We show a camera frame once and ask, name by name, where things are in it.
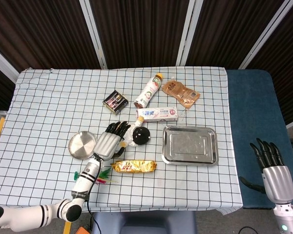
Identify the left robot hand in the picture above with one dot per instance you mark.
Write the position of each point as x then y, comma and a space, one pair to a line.
107, 146

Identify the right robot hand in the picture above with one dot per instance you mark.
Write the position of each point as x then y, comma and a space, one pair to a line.
278, 182

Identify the gold foil snack packet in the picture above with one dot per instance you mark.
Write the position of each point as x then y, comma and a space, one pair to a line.
134, 166

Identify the black white cow plush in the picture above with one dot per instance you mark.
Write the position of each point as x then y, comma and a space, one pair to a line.
140, 135

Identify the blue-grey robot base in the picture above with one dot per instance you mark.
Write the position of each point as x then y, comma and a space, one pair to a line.
146, 223

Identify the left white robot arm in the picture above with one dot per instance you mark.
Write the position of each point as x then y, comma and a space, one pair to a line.
83, 185

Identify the round steel plate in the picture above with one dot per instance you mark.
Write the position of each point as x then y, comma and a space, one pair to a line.
81, 145

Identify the colourful feather shuttlecock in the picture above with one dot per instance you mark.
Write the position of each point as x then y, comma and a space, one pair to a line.
105, 174

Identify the black luncheon meat can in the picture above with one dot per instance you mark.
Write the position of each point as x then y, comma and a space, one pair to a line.
116, 101

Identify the white pink toothpaste box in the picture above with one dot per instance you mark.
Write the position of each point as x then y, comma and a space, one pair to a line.
158, 114

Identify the white checkered tablecloth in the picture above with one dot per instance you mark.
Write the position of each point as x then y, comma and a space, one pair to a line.
51, 109

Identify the white pink drink bottle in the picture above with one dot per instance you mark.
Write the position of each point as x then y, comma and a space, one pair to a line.
149, 91

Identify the rectangular steel tray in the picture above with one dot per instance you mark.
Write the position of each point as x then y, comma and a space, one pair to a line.
190, 146

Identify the orange floor object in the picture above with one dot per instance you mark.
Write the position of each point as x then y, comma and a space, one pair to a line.
84, 230

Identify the brown sauce pouch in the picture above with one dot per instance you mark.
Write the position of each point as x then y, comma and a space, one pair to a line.
180, 93

